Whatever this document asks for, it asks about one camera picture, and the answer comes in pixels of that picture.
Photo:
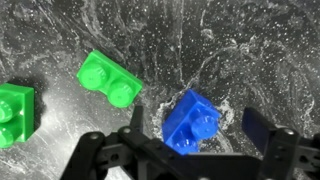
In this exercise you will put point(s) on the green two-stud toy block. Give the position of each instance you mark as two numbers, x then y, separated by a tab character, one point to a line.
15	113
108	78

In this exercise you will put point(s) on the blue two-stud toy block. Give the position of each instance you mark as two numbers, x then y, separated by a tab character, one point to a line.
190	123

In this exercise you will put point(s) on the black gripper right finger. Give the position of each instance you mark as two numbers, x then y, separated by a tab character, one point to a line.
266	133

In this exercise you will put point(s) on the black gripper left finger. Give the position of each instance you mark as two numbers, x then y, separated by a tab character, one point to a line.
100	150

